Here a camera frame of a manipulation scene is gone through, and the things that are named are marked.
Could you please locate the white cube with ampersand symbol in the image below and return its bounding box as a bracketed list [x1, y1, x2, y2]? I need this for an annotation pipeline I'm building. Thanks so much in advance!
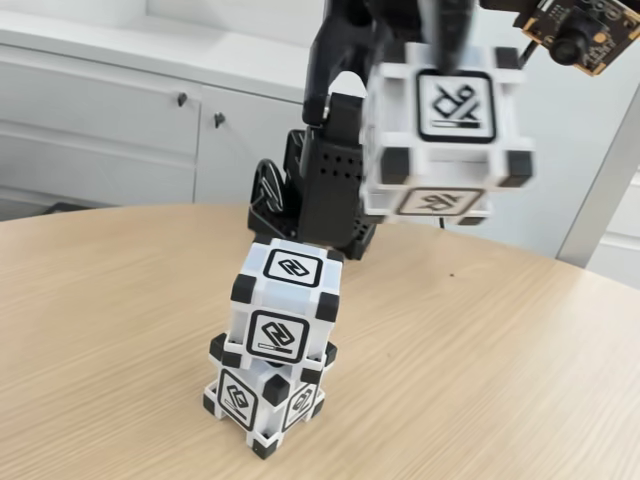
[360, 42, 535, 226]

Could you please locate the white cube with zigzag symbol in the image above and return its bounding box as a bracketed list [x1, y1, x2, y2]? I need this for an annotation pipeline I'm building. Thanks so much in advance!
[230, 238, 346, 371]

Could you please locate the white drawer unit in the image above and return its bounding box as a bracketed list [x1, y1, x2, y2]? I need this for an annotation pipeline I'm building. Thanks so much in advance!
[582, 167, 640, 279]

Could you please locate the white cabinet with locks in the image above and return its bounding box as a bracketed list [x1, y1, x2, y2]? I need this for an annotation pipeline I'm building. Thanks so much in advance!
[0, 9, 426, 221]

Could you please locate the white cube with pentagon symbol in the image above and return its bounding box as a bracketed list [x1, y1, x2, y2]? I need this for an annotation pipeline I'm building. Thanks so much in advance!
[202, 335, 337, 460]

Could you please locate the gripper camera board with mount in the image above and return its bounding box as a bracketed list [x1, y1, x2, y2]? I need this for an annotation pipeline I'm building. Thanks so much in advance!
[479, 0, 632, 80]

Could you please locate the white slanted post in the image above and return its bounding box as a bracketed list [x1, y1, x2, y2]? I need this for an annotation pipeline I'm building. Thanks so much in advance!
[552, 64, 640, 269]

